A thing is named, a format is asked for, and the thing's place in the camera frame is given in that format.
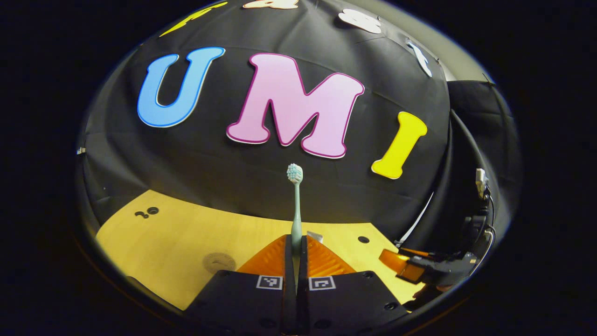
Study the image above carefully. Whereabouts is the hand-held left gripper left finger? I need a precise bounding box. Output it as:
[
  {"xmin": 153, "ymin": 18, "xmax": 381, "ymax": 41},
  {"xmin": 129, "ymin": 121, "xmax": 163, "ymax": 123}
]
[{"xmin": 184, "ymin": 235, "xmax": 296, "ymax": 334}]

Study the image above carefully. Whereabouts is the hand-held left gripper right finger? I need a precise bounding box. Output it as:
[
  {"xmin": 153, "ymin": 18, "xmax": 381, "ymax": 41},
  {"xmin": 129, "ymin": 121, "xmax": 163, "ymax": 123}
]
[{"xmin": 298, "ymin": 235, "xmax": 410, "ymax": 334}]

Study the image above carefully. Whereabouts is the light blue toothbrush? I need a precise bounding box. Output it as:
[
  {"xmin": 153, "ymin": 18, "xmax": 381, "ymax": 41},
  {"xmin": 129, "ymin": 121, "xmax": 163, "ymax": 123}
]
[{"xmin": 286, "ymin": 163, "xmax": 304, "ymax": 273}]

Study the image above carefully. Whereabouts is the white strip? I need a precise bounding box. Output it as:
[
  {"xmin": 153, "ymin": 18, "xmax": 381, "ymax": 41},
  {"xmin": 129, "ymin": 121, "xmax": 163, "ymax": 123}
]
[{"xmin": 396, "ymin": 191, "xmax": 434, "ymax": 247}]

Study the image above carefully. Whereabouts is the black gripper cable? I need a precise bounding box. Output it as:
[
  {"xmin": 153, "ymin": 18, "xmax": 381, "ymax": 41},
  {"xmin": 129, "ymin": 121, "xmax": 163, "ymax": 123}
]
[{"xmin": 462, "ymin": 168, "xmax": 496, "ymax": 262}]

